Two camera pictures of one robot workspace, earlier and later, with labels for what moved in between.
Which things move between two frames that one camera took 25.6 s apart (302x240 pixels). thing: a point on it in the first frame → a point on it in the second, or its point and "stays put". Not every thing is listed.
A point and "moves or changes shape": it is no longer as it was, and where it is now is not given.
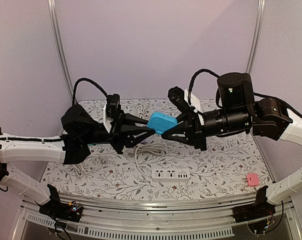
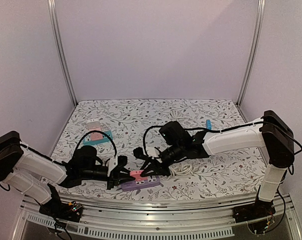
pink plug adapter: x=253 y=179 → x=136 y=174
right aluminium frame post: x=257 y=35 stays put
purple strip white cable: x=141 y=110 → x=181 y=169
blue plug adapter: x=161 y=121 moves or changes shape
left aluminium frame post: x=59 y=47 stays put
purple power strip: x=143 y=142 → x=151 y=181
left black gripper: x=121 y=134 → x=115 y=182
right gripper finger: x=184 y=132 → x=156 y=171
